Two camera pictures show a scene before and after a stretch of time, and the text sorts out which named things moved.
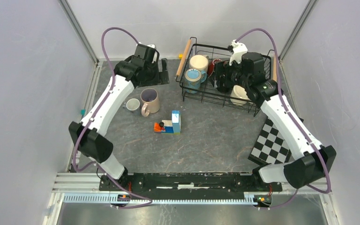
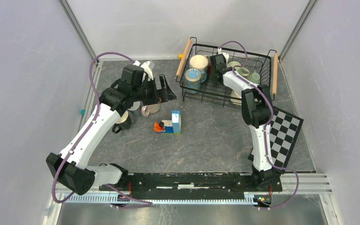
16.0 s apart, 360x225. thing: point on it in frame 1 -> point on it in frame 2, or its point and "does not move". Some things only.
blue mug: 193,78 does not move
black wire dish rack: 196,72 does not move
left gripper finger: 165,78 -> 164,84
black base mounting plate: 203,182 does not move
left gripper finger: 166,82 -> 167,97
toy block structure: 169,126 does not move
